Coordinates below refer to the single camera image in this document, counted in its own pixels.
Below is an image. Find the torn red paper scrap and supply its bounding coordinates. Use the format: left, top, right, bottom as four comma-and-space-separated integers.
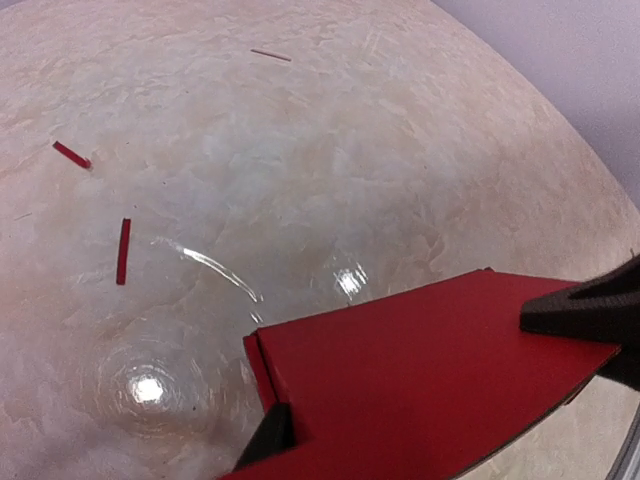
116, 218, 131, 286

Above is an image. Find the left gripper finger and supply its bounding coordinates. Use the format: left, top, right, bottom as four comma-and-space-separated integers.
234, 402, 296, 470

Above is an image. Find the front aluminium rail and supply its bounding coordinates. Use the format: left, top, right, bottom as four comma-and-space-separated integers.
607, 406, 640, 480

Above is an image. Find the red paper box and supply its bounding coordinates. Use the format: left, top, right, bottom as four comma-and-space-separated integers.
238, 270, 619, 479

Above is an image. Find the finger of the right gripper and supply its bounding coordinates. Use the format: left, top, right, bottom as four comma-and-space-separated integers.
520, 256, 639, 390

